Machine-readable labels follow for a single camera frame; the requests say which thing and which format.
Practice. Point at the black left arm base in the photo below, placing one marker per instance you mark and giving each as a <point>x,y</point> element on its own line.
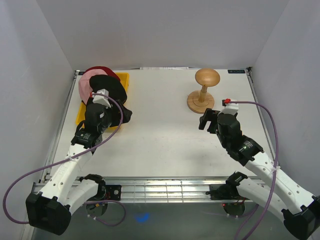
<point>108,192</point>

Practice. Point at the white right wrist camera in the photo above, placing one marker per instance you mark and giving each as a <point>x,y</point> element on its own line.
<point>229,107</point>

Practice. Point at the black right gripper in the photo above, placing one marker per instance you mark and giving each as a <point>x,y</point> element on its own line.
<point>209,115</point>

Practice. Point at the aluminium mounting rail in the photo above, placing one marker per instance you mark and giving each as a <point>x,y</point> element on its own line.
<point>165,190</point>

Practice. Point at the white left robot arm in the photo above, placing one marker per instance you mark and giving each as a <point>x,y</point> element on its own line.
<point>52,207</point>

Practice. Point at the dark label sticker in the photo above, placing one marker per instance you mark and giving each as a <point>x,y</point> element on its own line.
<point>236,71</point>

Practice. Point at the yellow plastic tray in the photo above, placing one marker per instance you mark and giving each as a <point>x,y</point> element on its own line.
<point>124,80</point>

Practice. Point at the pink baseball cap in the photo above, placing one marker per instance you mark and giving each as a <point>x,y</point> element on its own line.
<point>84,87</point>

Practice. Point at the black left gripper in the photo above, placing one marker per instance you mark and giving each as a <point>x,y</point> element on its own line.
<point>116,116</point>

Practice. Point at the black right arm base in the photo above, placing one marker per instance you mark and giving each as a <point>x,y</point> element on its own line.
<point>223,192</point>

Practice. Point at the black baseball cap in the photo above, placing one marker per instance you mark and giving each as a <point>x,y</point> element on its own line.
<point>115,90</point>

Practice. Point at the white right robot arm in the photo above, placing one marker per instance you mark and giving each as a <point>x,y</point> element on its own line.
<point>298,208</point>

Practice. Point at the wooden hat stand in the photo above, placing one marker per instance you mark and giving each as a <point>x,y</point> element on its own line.
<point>200,100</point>

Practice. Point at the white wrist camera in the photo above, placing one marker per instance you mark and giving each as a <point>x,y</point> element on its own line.
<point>229,107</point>
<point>101,99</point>

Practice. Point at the red baseball cap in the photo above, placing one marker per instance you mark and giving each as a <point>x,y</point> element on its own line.
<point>105,69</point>

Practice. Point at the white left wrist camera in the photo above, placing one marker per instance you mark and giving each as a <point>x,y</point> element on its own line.
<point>101,99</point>

